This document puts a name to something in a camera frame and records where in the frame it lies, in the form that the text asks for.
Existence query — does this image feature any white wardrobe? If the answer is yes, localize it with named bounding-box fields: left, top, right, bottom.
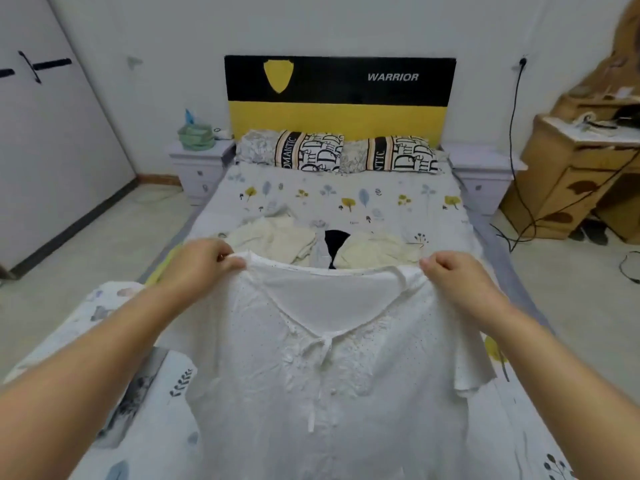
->
left=0, top=0, right=137, bottom=278

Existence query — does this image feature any black yellow headboard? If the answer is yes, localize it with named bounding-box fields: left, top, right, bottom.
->
left=224, top=55, right=457, bottom=148

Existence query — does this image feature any black telephone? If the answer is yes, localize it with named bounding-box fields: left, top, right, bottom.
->
left=612, top=105, right=640, bottom=130

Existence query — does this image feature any person's right forearm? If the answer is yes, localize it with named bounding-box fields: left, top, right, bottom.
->
left=470, top=299, right=640, bottom=480

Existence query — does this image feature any wooden dressing table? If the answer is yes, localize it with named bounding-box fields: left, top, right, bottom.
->
left=500, top=55, right=640, bottom=246

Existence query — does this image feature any person's left hand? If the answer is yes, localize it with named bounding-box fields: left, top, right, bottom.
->
left=160, top=237, right=248, bottom=308

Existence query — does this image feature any bed with leaf print bedding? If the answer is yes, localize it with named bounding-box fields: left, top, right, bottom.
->
left=5, top=159, right=581, bottom=480

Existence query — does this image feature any white dotted blouse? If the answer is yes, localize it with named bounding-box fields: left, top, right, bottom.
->
left=155, top=251, right=499, bottom=480

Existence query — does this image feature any black white patterned pillow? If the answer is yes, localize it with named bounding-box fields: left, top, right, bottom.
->
left=237, top=129, right=345, bottom=175
left=340, top=135, right=442, bottom=176

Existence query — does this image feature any black fan cable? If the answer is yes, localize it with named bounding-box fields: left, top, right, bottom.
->
left=620, top=249, right=640, bottom=288

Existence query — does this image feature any person's left forearm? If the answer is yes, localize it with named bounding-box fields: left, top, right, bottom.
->
left=0, top=279, right=201, bottom=480

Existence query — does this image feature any black garment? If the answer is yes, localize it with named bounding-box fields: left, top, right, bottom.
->
left=323, top=229, right=352, bottom=270

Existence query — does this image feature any white nightstand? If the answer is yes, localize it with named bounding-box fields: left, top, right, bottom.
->
left=443, top=143, right=529, bottom=218
left=168, top=139, right=238, bottom=206

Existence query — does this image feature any person's right hand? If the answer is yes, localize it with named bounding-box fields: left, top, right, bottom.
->
left=420, top=249, right=503, bottom=328

